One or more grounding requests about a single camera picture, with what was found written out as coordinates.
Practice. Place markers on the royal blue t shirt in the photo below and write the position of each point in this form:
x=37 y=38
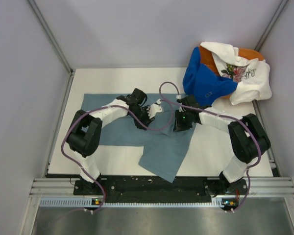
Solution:
x=203 y=84

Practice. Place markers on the white printed t shirt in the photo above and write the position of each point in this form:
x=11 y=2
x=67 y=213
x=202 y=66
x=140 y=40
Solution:
x=245 y=73

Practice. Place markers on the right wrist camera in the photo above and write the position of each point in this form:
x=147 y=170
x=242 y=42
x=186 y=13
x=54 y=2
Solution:
x=178 y=99

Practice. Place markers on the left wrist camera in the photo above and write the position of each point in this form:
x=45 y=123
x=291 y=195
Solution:
x=154 y=109

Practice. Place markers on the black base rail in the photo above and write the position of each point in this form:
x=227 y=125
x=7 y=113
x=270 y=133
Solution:
x=153 y=189

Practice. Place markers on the aluminium frame profile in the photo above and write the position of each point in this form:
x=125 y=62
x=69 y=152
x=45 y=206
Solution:
x=260 y=187

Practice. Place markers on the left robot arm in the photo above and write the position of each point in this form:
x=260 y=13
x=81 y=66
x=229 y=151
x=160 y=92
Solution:
x=85 y=130

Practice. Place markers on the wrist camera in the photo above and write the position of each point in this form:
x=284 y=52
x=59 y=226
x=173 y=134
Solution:
x=178 y=99
x=154 y=109

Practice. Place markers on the orange basket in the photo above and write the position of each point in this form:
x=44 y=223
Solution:
x=250 y=55

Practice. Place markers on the grey-blue t shirt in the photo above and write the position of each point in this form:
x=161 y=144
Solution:
x=125 y=149

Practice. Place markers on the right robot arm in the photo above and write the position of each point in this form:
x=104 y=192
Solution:
x=249 y=140

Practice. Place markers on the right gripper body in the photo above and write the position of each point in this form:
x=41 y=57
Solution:
x=183 y=120

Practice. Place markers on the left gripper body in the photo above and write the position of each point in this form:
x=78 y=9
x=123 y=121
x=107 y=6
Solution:
x=142 y=114

